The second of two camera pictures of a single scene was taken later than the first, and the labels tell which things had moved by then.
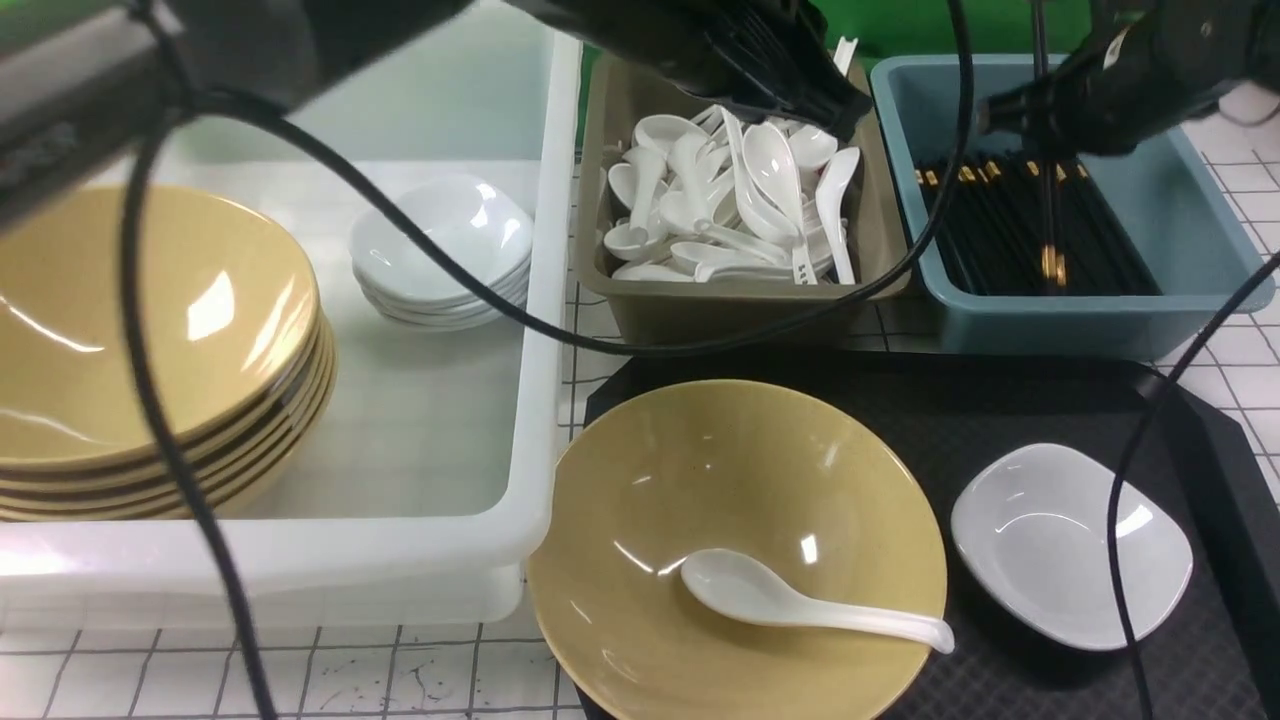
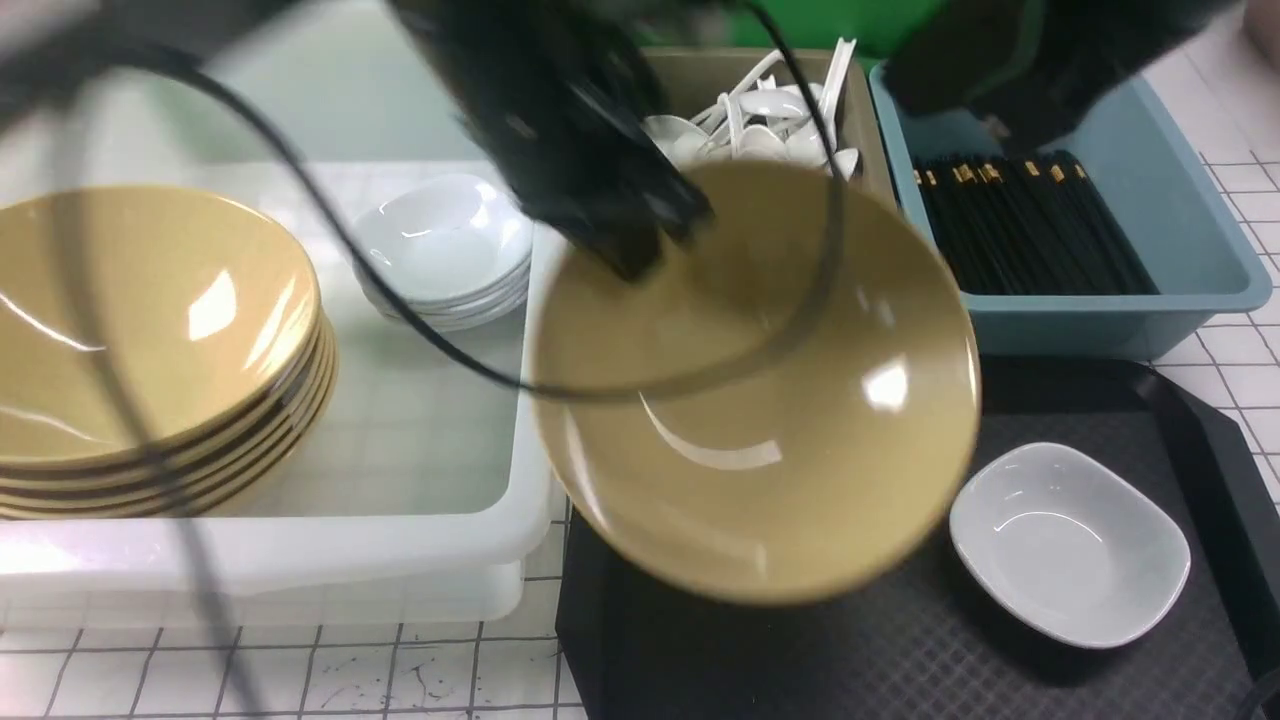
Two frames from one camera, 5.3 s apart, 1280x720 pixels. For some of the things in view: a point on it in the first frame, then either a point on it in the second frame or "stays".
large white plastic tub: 418,504 stays
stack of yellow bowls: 238,331 stays
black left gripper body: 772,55 to 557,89
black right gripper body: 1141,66 to 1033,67
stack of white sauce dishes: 480,223 stays
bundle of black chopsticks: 1032,228 stays
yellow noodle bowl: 790,477 to 793,488
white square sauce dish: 1031,527 stays
